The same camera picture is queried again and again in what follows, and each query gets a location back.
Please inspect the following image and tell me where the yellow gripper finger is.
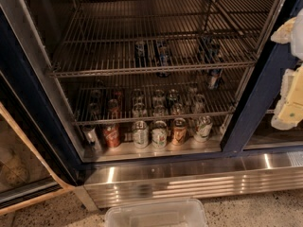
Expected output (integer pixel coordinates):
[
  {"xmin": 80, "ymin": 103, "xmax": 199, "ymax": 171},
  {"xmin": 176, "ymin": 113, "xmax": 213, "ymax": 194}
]
[
  {"xmin": 271, "ymin": 65, "xmax": 303, "ymax": 131},
  {"xmin": 271, "ymin": 17, "xmax": 296, "ymax": 44}
]

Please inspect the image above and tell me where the blue pepsi can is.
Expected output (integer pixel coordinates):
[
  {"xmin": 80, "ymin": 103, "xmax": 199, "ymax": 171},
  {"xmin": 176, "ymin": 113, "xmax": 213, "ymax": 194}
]
[{"xmin": 156, "ymin": 41, "xmax": 170, "ymax": 67}]

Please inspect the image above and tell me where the blue can middle shelf right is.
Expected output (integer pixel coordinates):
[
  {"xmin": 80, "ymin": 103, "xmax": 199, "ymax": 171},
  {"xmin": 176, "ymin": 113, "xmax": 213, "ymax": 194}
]
[{"xmin": 199, "ymin": 37, "xmax": 223, "ymax": 90}]

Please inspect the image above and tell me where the white green can front right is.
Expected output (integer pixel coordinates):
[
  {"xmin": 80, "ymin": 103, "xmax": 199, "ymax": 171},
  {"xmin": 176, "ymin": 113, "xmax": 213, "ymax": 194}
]
[{"xmin": 194, "ymin": 115, "xmax": 213, "ymax": 142}]

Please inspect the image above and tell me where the orange brown can front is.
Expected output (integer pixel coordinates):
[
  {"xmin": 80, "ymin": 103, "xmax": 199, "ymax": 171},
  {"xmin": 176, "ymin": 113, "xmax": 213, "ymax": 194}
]
[{"xmin": 171, "ymin": 117, "xmax": 187, "ymax": 146}]

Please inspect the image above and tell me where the steel fridge base grille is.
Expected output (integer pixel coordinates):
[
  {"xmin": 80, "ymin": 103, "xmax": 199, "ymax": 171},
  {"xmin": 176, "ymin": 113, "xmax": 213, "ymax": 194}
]
[{"xmin": 75, "ymin": 151, "xmax": 303, "ymax": 211}]

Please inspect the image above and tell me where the white green red can front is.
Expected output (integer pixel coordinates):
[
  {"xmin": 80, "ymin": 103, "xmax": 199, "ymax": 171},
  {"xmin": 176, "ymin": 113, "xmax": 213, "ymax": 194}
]
[{"xmin": 151, "ymin": 120, "xmax": 168, "ymax": 149}]

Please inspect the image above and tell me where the dark can middle shelf left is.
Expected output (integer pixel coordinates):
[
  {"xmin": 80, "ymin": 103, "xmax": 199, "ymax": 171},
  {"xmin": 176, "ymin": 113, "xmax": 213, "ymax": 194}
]
[{"xmin": 134, "ymin": 41, "xmax": 148, "ymax": 67}]

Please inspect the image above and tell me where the silver can second row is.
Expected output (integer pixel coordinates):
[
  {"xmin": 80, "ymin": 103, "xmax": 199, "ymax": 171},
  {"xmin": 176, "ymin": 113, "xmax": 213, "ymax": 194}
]
[{"xmin": 133, "ymin": 103, "xmax": 147, "ymax": 117}]

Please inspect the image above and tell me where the red can second row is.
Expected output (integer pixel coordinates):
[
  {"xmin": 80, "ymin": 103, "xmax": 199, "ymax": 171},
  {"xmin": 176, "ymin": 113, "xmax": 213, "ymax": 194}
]
[{"xmin": 108, "ymin": 99, "xmax": 120, "ymax": 119}]

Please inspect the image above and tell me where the red cola can front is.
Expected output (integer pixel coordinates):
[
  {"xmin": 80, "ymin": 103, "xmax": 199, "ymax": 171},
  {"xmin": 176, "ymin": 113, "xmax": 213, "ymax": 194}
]
[{"xmin": 103, "ymin": 124, "xmax": 120, "ymax": 148}]

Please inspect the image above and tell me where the silver can front left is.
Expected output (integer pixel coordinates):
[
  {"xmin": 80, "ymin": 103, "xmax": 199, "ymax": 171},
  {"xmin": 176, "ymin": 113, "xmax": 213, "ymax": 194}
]
[{"xmin": 82, "ymin": 125, "xmax": 101, "ymax": 151}]

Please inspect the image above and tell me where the open glass fridge door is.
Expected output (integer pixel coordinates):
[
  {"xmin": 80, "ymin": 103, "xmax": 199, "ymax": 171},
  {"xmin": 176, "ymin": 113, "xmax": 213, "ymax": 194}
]
[{"xmin": 0, "ymin": 79, "xmax": 74, "ymax": 215}]

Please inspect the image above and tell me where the clear plastic bin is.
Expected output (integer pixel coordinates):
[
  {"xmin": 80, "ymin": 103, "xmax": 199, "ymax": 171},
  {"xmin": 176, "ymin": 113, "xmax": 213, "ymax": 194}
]
[{"xmin": 105, "ymin": 199, "xmax": 208, "ymax": 227}]

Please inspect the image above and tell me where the blue fridge centre post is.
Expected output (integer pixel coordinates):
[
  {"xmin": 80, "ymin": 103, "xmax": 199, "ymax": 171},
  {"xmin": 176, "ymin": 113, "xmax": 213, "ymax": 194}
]
[{"xmin": 221, "ymin": 0, "xmax": 303, "ymax": 153}]

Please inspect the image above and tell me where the upper wire shelf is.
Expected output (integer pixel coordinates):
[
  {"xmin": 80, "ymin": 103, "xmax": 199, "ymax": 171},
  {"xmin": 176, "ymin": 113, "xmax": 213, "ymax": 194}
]
[{"xmin": 50, "ymin": 0, "xmax": 274, "ymax": 78}]

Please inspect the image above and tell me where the wire shelf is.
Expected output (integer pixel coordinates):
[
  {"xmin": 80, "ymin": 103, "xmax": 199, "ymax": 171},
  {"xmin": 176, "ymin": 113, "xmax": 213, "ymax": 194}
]
[
  {"xmin": 64, "ymin": 68, "xmax": 245, "ymax": 126},
  {"xmin": 50, "ymin": 0, "xmax": 274, "ymax": 78}
]

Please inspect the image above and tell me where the lower wire shelf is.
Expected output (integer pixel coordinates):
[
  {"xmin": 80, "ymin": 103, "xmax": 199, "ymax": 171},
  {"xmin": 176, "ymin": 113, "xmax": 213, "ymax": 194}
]
[{"xmin": 64, "ymin": 68, "xmax": 245, "ymax": 126}]

